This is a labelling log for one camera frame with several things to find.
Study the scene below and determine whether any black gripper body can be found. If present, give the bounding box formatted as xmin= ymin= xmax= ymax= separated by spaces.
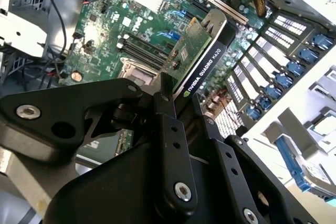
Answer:
xmin=43 ymin=142 xmax=237 ymax=224

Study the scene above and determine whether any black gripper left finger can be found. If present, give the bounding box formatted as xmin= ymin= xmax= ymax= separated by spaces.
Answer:
xmin=0 ymin=72 xmax=200 ymax=219

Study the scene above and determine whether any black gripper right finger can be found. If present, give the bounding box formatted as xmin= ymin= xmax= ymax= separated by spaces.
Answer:
xmin=192 ymin=93 xmax=320 ymax=224

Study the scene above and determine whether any green graphics card black shroud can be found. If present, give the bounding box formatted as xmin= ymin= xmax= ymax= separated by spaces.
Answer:
xmin=114 ymin=8 xmax=237 ymax=156

